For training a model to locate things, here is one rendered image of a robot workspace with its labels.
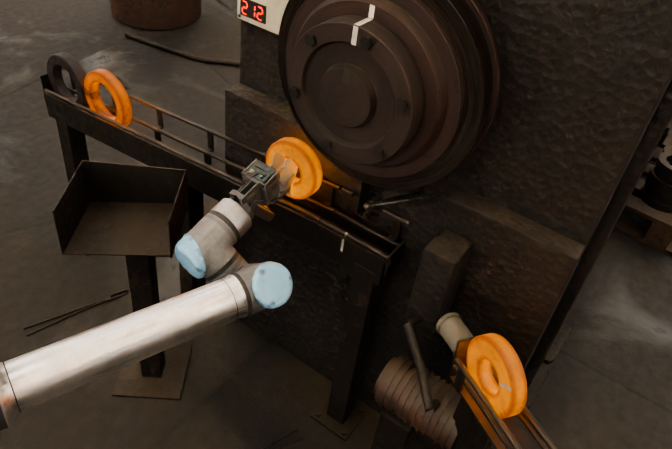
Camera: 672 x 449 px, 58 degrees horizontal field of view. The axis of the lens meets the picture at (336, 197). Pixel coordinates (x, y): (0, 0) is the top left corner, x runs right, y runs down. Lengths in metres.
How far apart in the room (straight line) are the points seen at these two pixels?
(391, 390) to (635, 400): 1.13
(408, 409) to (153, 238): 0.73
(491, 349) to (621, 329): 1.39
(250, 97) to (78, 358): 0.80
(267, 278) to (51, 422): 1.01
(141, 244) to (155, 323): 0.46
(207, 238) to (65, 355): 0.37
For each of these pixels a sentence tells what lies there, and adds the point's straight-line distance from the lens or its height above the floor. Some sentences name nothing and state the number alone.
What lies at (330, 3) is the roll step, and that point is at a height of 1.25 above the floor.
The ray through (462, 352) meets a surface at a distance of 1.29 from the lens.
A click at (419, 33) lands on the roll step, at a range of 1.09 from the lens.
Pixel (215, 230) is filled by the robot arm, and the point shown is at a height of 0.78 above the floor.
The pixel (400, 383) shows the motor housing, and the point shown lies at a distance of 1.42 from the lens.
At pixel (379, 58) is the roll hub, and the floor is 1.21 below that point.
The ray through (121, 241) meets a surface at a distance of 1.59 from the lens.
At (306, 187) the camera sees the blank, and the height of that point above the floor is 0.76.
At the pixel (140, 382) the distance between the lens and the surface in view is 2.03.
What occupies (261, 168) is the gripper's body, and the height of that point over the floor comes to 0.85.
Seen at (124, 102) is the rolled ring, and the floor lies 0.72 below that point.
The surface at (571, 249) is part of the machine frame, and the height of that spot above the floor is 0.87.
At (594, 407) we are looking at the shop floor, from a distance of 2.26.
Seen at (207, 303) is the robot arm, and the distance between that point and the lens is 1.16.
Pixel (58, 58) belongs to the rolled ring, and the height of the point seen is 0.76.
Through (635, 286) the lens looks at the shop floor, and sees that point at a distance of 2.77.
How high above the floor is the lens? 1.66
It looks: 38 degrees down
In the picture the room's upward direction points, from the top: 8 degrees clockwise
